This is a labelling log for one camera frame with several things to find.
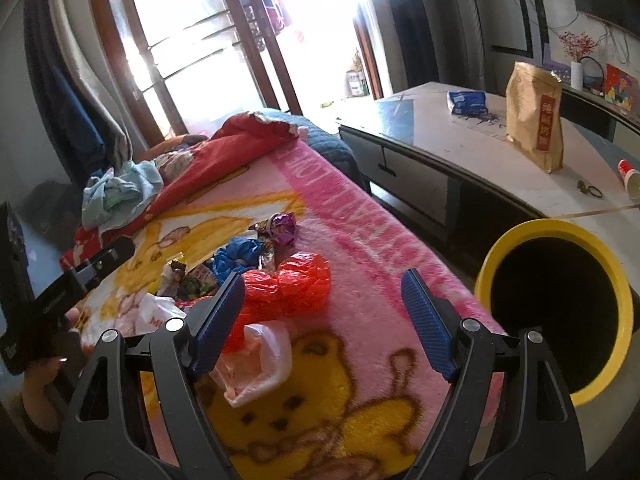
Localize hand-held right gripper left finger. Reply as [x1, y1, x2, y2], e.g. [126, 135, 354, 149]
[57, 271, 247, 480]

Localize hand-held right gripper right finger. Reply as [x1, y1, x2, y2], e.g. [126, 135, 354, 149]
[401, 268, 588, 480]

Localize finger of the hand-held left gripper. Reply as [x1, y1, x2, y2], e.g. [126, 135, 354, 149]
[64, 237, 137, 293]

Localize translucent white plastic bag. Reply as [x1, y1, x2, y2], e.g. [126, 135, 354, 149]
[210, 320, 294, 408]

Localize red plastic bag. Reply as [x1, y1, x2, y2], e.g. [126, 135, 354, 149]
[220, 252, 334, 356]

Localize yellow trash bin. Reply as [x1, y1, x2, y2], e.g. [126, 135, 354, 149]
[472, 218, 635, 408]

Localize person's left hand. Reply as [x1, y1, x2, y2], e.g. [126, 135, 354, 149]
[20, 308, 85, 413]

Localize green snack wrapper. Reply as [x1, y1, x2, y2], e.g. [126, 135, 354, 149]
[179, 264, 222, 302]

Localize brown snack wrapper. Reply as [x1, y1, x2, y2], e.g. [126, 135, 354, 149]
[159, 259, 189, 297]

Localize white bag with red print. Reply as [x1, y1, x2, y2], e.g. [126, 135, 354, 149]
[137, 293, 189, 337]

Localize blue plastic bag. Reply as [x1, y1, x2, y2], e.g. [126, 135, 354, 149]
[212, 238, 267, 286]

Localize light blue cloth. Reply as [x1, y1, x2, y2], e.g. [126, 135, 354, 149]
[81, 160, 166, 232]

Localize pink printed blanket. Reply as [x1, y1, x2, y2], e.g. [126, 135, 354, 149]
[60, 130, 507, 480]

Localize purple foil wrapper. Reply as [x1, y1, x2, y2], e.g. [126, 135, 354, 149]
[249, 212, 299, 249]

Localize orange cloth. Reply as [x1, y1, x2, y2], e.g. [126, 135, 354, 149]
[144, 133, 211, 161]

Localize blue hanging garment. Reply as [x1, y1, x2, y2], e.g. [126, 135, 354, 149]
[24, 0, 107, 187]

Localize red quilt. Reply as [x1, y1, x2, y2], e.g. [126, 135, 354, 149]
[60, 111, 301, 273]

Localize grey curtain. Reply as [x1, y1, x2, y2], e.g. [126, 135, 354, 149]
[47, 0, 132, 167]

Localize grey coffee table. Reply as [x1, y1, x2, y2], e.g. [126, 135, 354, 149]
[336, 81, 640, 281]

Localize blue quilted cover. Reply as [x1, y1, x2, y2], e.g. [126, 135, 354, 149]
[260, 109, 367, 196]

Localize blue snack packet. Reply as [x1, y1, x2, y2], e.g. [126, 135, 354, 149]
[446, 90, 489, 116]

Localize brown paper bag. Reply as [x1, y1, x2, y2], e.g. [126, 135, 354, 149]
[504, 61, 565, 175]

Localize bottles on balcony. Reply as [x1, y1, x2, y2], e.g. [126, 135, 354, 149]
[345, 67, 371, 97]

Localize red paper cup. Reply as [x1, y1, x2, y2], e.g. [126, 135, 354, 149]
[617, 158, 640, 197]

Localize dark curtain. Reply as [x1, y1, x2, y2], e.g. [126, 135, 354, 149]
[389, 0, 437, 97]

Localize white vase with red flowers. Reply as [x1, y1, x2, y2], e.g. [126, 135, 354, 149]
[557, 30, 599, 91]

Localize colourful picture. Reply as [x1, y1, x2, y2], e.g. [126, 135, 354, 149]
[603, 63, 636, 110]

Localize wooden window frame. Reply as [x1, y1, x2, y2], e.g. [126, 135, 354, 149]
[85, 0, 302, 147]

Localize black framed wall panel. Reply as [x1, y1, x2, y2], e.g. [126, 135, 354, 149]
[462, 0, 547, 57]

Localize dark basket with handle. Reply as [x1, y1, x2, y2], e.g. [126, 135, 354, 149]
[580, 56, 607, 95]

